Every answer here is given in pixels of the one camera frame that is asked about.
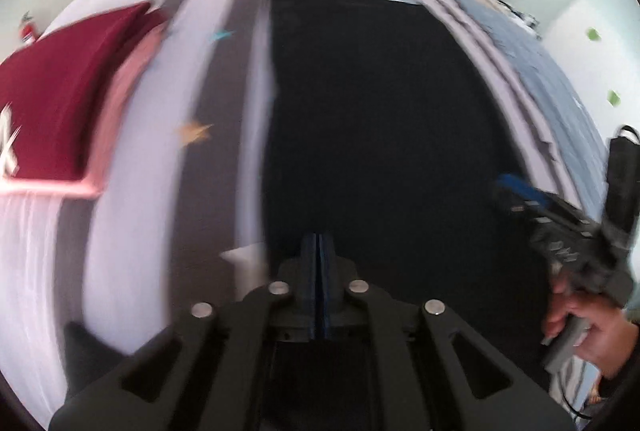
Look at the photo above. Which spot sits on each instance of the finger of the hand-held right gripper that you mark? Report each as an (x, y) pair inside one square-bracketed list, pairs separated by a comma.
[(510, 201), (525, 188)]

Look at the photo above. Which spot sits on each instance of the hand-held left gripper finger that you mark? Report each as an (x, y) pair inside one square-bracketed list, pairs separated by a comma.
[(312, 286), (325, 286)]

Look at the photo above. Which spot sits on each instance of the black printed t-shirt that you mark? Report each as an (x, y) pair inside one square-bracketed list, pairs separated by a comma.
[(375, 111)]

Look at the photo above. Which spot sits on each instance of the person's right hand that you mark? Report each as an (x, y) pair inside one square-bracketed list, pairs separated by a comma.
[(607, 336)]

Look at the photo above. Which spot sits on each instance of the white headboard green apple stickers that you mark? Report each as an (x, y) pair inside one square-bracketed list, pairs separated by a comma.
[(590, 61)]

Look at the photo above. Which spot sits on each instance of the power strip with plugs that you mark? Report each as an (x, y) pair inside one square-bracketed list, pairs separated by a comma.
[(522, 18)]

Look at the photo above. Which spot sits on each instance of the bed with striped star sheet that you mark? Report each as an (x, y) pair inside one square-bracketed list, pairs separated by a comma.
[(150, 221)]

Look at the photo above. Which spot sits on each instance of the pink folded garment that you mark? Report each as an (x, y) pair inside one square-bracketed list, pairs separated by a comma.
[(125, 91)]

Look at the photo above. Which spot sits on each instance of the maroon folded shirt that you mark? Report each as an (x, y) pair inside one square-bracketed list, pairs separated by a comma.
[(60, 101)]

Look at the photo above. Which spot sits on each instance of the red fire extinguisher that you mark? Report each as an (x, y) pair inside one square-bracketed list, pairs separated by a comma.
[(27, 31)]

